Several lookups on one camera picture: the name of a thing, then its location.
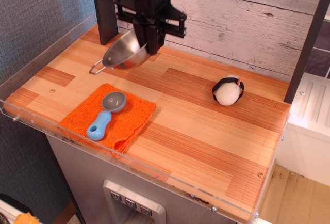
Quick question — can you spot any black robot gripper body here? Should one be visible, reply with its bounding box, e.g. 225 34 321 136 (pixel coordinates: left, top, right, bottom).
114 0 187 38

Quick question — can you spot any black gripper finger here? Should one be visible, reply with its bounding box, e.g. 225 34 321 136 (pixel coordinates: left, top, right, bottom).
133 19 147 47
146 25 166 55

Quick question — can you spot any metal bowl with wire handles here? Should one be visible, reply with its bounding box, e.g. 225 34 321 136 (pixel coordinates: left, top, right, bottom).
89 29 151 75

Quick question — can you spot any orange knitted towel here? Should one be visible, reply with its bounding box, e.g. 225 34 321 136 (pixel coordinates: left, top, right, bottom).
59 84 156 158

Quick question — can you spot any blue and grey ice-cream scoop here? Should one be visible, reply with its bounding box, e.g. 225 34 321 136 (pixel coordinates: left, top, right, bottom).
87 91 127 141

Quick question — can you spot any white and black penguin plush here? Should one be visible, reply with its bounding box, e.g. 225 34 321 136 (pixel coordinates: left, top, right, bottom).
212 75 244 106

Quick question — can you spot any clear acrylic edge guard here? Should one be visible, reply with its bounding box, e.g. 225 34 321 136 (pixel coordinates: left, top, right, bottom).
1 27 289 223

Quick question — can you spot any grey toy fridge front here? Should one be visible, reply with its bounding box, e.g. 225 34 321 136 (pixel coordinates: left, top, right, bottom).
47 135 233 223

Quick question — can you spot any silver dispenser panel with buttons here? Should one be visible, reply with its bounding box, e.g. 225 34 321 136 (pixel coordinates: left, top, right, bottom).
103 179 167 223

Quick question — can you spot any white cabinet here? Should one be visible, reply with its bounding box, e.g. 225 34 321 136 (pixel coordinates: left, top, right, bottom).
276 73 329 185

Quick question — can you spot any yellow object bottom left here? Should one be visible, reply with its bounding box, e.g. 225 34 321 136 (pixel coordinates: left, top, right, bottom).
14 213 40 224

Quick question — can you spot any dark left vertical post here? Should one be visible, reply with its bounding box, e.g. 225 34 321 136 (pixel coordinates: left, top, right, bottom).
94 0 118 45

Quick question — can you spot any dark vertical post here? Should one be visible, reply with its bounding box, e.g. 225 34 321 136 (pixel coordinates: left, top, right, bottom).
94 0 118 45
284 0 329 104

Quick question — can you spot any dark right vertical post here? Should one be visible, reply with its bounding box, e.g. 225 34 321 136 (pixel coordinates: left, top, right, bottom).
284 0 329 104

